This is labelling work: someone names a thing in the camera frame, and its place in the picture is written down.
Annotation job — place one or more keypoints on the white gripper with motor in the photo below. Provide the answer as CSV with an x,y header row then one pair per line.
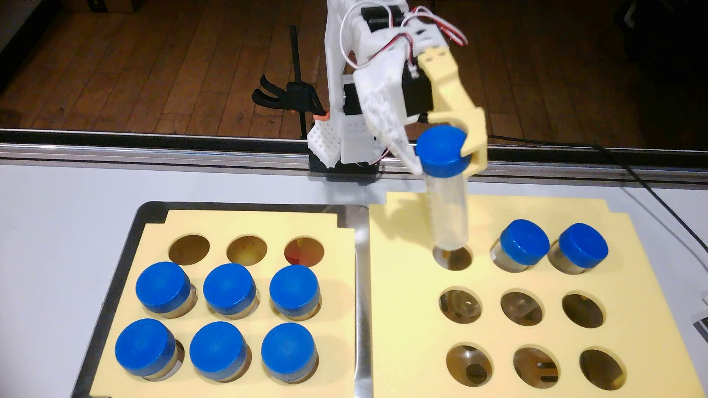
x,y
417,96

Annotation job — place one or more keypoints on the blue capped clear test tube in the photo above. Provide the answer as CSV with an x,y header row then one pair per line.
x,y
442,149
144,345
228,287
287,351
294,288
162,286
524,240
583,243
217,348

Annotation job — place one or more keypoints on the white perforated board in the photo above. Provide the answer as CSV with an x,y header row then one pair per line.
x,y
323,141

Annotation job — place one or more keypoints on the black clamp with orange trigger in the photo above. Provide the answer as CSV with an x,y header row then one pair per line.
x,y
298,94

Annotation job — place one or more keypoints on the large yellow foam rack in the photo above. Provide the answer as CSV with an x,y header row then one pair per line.
x,y
409,287

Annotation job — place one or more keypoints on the yellow foam rack in tray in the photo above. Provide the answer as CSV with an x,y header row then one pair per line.
x,y
338,331

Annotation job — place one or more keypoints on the dark bulky object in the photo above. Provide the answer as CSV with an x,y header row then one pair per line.
x,y
664,38

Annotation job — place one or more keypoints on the metal tray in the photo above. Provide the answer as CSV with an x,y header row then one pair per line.
x,y
119,265

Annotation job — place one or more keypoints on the small grey object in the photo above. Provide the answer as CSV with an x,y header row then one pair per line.
x,y
703,326

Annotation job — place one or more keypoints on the aluminium table rail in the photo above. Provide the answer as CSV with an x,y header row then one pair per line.
x,y
166,155

